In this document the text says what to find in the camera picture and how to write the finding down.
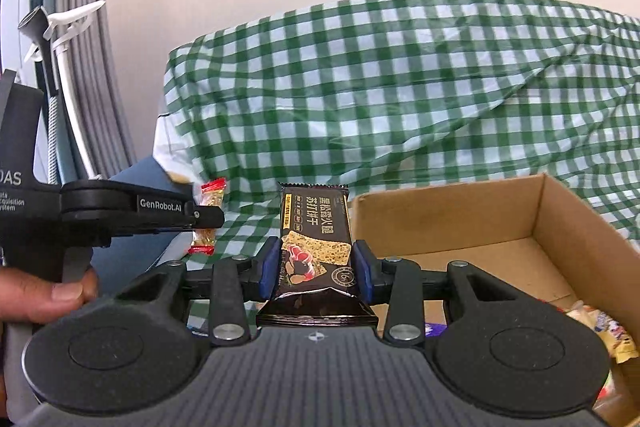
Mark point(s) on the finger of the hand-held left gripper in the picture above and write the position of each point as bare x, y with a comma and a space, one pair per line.
150, 209

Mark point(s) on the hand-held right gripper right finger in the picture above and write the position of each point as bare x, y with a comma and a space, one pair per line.
362, 272

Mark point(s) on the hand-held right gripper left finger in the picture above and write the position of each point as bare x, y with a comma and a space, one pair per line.
270, 267

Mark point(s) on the red candy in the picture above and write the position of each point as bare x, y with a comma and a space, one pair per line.
212, 194

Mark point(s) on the black cracker packet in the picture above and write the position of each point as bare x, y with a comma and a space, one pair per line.
315, 217

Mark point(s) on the purple snack packet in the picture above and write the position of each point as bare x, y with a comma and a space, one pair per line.
436, 330

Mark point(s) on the cardboard box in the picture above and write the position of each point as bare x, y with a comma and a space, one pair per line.
500, 217

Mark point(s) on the small yellow snack packet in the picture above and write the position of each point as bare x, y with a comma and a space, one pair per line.
607, 332

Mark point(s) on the person's left hand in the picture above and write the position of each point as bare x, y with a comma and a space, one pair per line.
45, 299

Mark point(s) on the white curved tube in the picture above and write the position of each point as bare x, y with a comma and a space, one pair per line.
75, 117

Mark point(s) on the green checkered cloth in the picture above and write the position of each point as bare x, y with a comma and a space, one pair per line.
375, 82

